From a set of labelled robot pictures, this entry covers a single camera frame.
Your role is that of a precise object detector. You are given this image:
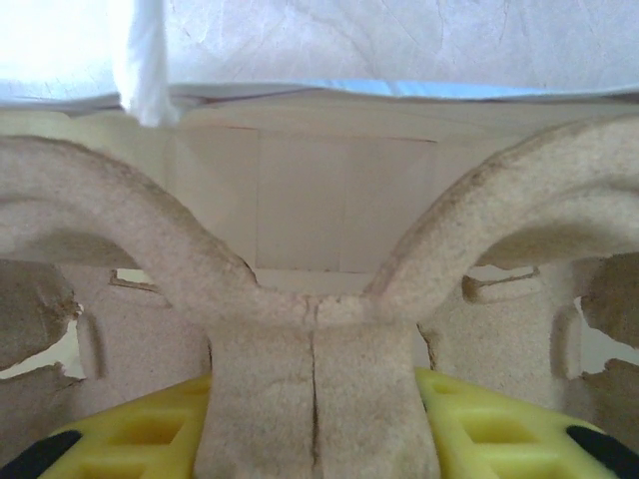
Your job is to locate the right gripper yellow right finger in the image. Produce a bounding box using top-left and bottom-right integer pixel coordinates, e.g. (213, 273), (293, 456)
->
(414, 366), (639, 479)

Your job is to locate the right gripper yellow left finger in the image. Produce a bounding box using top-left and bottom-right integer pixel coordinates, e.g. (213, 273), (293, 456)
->
(17, 373), (215, 479)

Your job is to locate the cardboard cup carrier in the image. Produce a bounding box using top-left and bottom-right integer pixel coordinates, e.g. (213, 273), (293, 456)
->
(0, 113), (639, 479)

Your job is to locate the painted paper gift bag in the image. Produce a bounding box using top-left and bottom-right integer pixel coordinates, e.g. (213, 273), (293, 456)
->
(0, 0), (639, 280)

